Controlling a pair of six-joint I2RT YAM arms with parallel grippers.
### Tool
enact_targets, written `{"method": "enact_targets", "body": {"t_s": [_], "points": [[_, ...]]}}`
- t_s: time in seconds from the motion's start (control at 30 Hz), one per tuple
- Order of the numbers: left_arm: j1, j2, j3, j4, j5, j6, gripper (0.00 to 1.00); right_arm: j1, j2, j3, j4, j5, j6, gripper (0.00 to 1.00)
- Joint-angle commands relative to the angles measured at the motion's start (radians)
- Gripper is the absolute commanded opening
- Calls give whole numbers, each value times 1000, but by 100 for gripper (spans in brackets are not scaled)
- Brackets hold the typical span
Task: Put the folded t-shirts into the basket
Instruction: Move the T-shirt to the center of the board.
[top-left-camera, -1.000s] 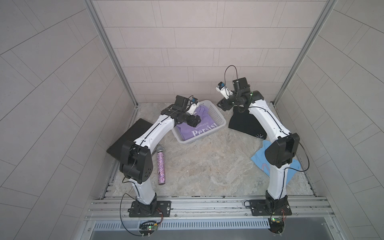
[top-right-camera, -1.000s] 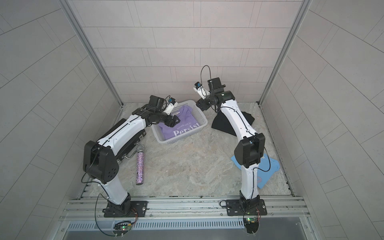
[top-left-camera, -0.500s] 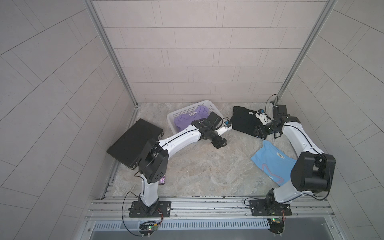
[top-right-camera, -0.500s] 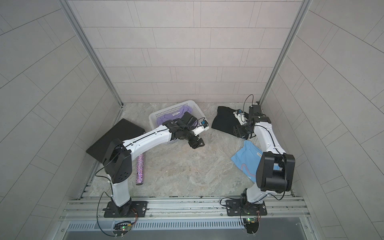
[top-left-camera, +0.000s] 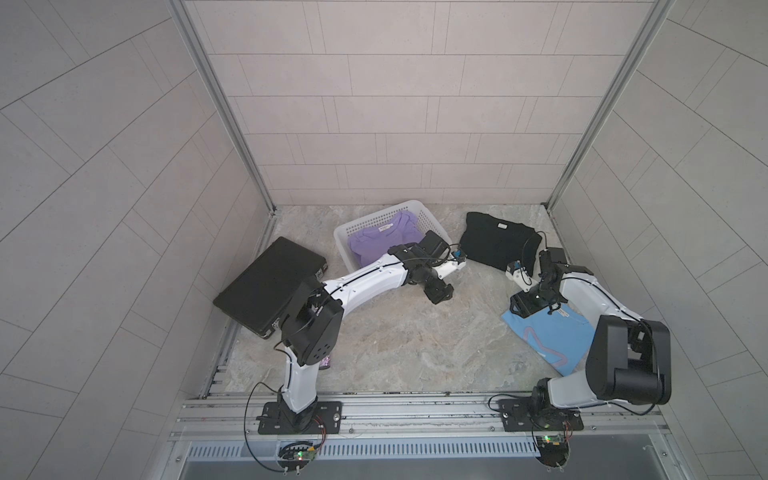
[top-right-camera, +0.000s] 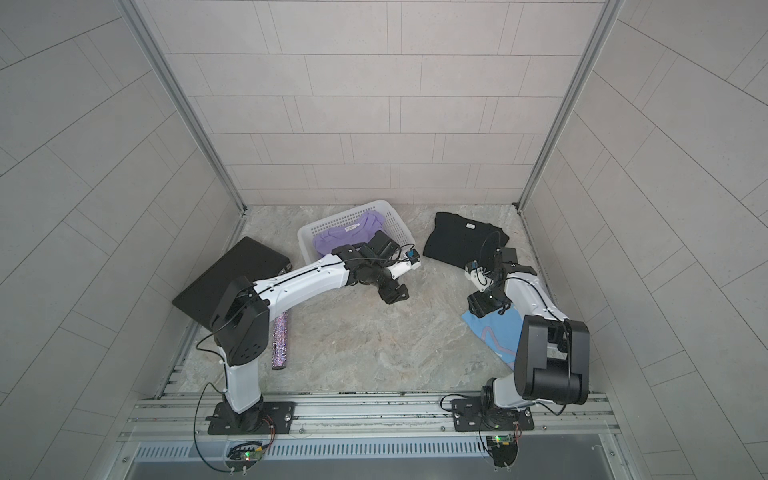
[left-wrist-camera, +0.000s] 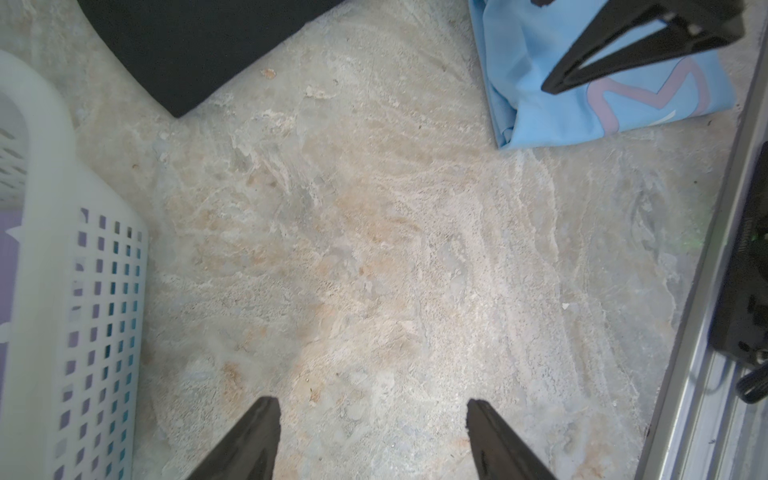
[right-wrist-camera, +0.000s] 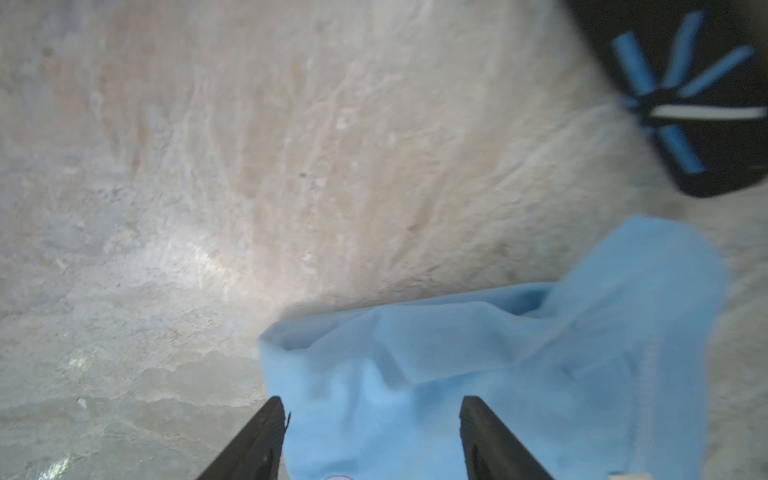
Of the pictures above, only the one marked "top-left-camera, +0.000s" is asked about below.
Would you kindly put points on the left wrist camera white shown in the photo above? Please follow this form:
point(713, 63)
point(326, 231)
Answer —
point(454, 263)

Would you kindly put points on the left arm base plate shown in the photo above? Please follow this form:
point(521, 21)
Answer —
point(321, 416)

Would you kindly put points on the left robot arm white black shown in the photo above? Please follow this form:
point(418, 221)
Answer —
point(313, 318)

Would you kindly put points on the green circuit board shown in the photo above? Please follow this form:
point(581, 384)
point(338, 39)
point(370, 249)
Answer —
point(554, 450)
point(297, 455)

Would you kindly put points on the white perforated plastic basket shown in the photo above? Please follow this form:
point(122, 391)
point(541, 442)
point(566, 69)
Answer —
point(426, 222)

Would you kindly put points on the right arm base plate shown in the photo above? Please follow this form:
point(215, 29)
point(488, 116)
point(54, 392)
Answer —
point(523, 415)

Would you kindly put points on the light blue t-shirt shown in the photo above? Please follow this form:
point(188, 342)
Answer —
point(562, 338)

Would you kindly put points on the purple Persist t-shirt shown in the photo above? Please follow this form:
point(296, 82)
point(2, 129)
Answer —
point(370, 243)

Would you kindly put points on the right green circuit board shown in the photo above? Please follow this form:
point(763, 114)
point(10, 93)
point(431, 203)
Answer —
point(554, 450)

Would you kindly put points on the aluminium mounting rail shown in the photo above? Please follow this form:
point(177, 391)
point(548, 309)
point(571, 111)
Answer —
point(390, 416)

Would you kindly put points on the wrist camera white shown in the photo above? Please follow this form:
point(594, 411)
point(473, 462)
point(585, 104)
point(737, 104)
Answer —
point(517, 273)
point(454, 263)

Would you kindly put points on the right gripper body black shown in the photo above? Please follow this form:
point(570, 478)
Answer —
point(529, 302)

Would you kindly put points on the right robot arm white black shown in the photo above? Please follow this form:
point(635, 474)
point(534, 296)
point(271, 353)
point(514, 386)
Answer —
point(604, 352)

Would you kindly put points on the left green circuit board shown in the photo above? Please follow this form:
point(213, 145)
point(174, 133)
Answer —
point(297, 455)

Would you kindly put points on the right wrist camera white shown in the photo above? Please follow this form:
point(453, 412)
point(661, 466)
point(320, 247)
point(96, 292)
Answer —
point(517, 273)

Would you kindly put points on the black hard case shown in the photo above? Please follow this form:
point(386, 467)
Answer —
point(259, 295)

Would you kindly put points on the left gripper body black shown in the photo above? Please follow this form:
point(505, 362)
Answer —
point(435, 288)

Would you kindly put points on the black t-shirt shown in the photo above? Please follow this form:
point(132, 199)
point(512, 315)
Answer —
point(497, 243)

